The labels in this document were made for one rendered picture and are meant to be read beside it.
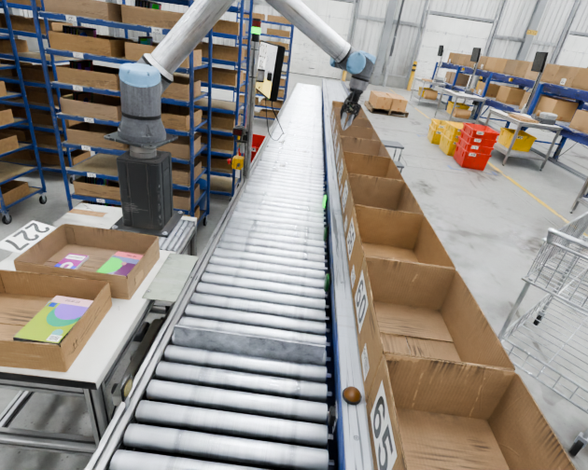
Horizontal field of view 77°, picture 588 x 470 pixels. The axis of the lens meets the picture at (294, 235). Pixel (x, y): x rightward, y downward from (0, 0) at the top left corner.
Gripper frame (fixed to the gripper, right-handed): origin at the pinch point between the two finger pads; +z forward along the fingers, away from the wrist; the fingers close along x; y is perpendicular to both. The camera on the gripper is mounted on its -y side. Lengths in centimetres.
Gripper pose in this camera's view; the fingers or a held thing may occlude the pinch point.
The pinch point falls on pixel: (343, 127)
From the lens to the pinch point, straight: 206.4
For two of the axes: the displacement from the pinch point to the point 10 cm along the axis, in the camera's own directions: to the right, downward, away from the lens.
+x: 9.7, 2.0, 1.4
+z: -2.5, 8.5, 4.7
